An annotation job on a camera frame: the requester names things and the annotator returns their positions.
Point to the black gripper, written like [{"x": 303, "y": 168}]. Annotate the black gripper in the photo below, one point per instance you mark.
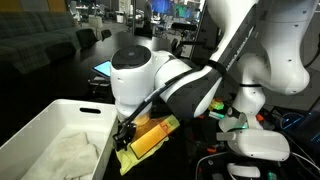
[{"x": 125, "y": 135}]

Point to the yellow microfibre cloth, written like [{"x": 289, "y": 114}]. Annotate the yellow microfibre cloth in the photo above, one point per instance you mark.
[{"x": 128, "y": 163}]

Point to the white terry cloth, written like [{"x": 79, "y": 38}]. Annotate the white terry cloth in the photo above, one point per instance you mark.
[{"x": 73, "y": 156}]

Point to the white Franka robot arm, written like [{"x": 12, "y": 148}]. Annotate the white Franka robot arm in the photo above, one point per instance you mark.
[{"x": 276, "y": 50}]

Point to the white plastic box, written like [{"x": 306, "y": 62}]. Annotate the white plastic box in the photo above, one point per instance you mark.
[{"x": 50, "y": 113}]

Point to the tablet with bright screen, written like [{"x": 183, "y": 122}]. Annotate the tablet with bright screen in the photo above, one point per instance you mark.
[{"x": 102, "y": 68}]

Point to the small orange object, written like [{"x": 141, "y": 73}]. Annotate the small orange object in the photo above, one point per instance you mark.
[
  {"x": 260, "y": 117},
  {"x": 201, "y": 117}
]

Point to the teal flat object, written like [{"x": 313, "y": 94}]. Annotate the teal flat object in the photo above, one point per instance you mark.
[{"x": 216, "y": 115}]

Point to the colourful toy block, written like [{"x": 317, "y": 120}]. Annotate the colourful toy block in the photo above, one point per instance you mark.
[{"x": 216, "y": 105}]

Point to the white floor lamp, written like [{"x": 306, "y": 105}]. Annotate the white floor lamp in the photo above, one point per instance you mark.
[{"x": 95, "y": 21}]

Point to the blue background screen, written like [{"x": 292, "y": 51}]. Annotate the blue background screen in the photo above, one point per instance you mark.
[{"x": 160, "y": 6}]

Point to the green plaid sofa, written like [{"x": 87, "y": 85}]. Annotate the green plaid sofa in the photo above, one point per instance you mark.
[{"x": 23, "y": 30}]

